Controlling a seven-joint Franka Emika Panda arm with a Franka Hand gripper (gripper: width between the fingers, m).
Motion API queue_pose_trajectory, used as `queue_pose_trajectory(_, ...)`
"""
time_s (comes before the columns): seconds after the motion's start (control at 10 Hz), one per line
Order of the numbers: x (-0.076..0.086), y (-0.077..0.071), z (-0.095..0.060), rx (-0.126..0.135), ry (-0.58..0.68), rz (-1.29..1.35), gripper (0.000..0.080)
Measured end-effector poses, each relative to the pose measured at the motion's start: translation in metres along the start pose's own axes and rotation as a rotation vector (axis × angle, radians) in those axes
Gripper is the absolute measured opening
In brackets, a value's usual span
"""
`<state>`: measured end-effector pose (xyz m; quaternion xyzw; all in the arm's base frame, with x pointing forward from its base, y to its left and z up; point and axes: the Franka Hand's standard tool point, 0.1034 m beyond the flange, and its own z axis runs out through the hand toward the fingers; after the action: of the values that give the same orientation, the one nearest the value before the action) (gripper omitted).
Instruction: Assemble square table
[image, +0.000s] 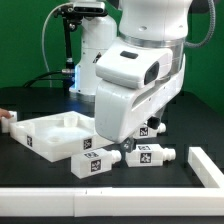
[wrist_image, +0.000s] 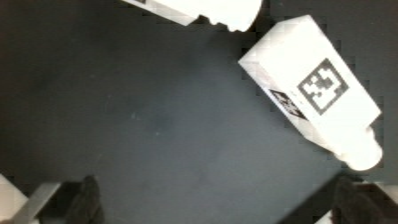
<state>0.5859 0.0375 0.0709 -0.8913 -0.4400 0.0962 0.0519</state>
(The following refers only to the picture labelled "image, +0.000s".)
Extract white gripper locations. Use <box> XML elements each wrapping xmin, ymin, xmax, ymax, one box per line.
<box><xmin>94</xmin><ymin>55</ymin><xmax>186</xmax><ymax>156</ymax></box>

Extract white square tabletop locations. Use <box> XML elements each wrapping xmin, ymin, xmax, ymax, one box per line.
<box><xmin>10</xmin><ymin>111</ymin><xmax>112</xmax><ymax>162</ymax></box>

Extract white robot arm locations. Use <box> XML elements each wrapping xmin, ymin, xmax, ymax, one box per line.
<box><xmin>71</xmin><ymin>0</ymin><xmax>218</xmax><ymax>144</ymax></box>

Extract person hand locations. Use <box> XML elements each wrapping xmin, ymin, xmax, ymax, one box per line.
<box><xmin>0</xmin><ymin>108</ymin><xmax>12</xmax><ymax>119</ymax></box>

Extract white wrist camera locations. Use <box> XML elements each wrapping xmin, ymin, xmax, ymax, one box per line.
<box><xmin>96</xmin><ymin>38</ymin><xmax>173</xmax><ymax>89</ymax></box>

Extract white L-shaped obstacle wall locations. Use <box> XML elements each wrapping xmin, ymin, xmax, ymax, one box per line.
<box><xmin>0</xmin><ymin>147</ymin><xmax>224</xmax><ymax>217</ymax></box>

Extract black cables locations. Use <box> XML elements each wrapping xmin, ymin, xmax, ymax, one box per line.
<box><xmin>22</xmin><ymin>69</ymin><xmax>73</xmax><ymax>88</ymax></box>

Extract black camera stand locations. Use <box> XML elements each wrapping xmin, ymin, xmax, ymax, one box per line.
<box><xmin>53</xmin><ymin>0</ymin><xmax>109</xmax><ymax>90</ymax></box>

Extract white cable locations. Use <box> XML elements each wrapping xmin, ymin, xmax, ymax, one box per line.
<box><xmin>41</xmin><ymin>3</ymin><xmax>73</xmax><ymax>88</ymax></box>

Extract grey arm hose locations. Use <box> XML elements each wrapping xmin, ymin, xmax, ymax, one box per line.
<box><xmin>184</xmin><ymin>0</ymin><xmax>216</xmax><ymax>49</ymax></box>

